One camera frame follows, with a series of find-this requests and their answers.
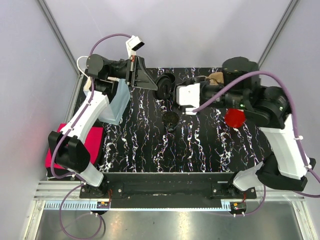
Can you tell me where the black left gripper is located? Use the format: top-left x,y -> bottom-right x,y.
106,55 -> 159,90

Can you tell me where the black coffee cup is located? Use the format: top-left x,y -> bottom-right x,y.
153,73 -> 176,100
162,111 -> 179,132

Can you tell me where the light blue paper bag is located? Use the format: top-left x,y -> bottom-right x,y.
83,77 -> 132,125

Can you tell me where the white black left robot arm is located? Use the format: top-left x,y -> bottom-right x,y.
48,54 -> 158,198

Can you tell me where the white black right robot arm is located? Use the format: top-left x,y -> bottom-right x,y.
175,56 -> 316,199

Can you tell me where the red plastic cup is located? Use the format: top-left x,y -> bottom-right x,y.
224,108 -> 246,128

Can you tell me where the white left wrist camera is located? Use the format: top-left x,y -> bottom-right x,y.
125,35 -> 145,59

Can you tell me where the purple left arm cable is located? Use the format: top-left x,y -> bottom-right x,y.
49,33 -> 132,237

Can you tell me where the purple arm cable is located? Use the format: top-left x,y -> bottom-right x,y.
192,71 -> 320,217
49,33 -> 132,237

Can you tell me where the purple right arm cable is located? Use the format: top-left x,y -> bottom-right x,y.
192,71 -> 320,217

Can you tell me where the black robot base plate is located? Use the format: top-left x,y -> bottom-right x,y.
79,172 -> 257,211

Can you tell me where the aluminium frame post right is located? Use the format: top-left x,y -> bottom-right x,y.
257,0 -> 300,68

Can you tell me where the aluminium frame post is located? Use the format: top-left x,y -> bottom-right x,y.
35,0 -> 80,76
257,0 -> 300,68

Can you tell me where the aluminium frame post left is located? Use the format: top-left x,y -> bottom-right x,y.
35,0 -> 80,76

